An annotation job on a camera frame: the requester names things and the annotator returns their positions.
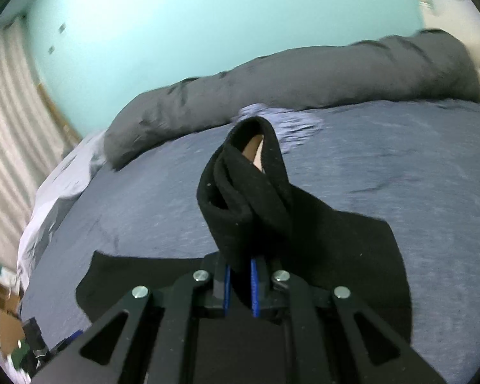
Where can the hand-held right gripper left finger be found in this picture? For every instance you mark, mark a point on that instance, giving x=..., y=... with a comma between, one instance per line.
x=225, y=288

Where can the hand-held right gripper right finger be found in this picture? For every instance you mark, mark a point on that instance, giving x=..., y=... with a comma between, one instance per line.
x=255, y=288

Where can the black pants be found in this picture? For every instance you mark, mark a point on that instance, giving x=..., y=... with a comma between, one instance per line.
x=336, y=248

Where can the cardboard box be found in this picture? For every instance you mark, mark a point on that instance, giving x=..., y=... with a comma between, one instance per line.
x=6, y=324

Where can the light grey quilt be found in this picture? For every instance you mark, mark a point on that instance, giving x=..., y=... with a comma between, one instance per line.
x=60, y=192

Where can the small blue-grey crumpled cloth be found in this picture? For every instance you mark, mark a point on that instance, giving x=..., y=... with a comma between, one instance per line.
x=298, y=124

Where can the blue bed sheet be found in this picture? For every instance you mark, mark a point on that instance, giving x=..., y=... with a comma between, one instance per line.
x=404, y=176

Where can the beige curtain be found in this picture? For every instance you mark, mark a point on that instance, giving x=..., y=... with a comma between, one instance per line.
x=12, y=128

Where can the dark grey rolled duvet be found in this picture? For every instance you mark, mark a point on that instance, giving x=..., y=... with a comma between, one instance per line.
x=304, y=76

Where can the wooden window frame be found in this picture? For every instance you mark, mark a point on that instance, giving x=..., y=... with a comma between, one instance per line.
x=58, y=116

